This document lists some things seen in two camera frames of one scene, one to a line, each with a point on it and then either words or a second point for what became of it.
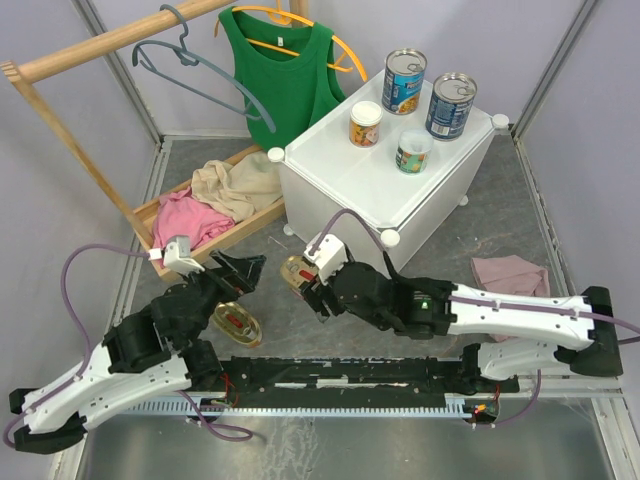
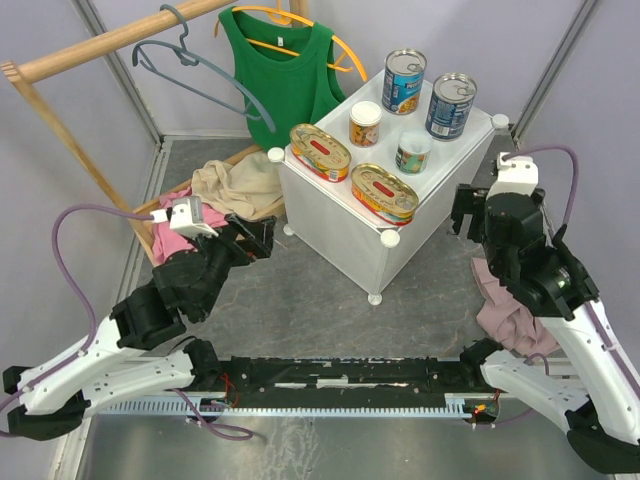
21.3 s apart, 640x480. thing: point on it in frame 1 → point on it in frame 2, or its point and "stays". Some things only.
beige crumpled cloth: x=248 y=185 stays
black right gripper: x=315 y=292 → x=469 y=200
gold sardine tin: x=295 y=270 → x=317 y=152
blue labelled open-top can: x=450 y=105 stays
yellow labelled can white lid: x=365 y=118 stays
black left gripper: x=244 y=279 → x=260 y=230
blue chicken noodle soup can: x=403 y=80 stays
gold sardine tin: x=236 y=322 → x=383 y=194
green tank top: x=291 y=67 stays
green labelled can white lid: x=413 y=150 stays
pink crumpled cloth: x=181 y=214 stays
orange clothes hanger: x=282 y=17 stays
